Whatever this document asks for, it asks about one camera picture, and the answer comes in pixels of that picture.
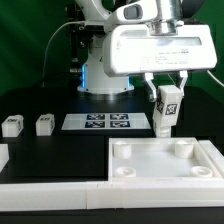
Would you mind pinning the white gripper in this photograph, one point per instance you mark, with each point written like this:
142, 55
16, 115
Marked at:
132, 50

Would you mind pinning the white square table top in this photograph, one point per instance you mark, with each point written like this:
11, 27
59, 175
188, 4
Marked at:
158, 159

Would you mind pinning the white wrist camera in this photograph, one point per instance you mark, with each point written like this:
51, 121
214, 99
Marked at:
133, 13

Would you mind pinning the white marker sheet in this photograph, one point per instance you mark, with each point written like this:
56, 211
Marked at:
106, 121

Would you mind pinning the black camera stand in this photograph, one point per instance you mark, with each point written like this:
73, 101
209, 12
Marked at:
79, 37

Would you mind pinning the white left fence wall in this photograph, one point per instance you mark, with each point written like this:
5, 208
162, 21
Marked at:
4, 156

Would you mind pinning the white front fence wall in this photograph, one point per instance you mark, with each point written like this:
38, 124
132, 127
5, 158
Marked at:
75, 196

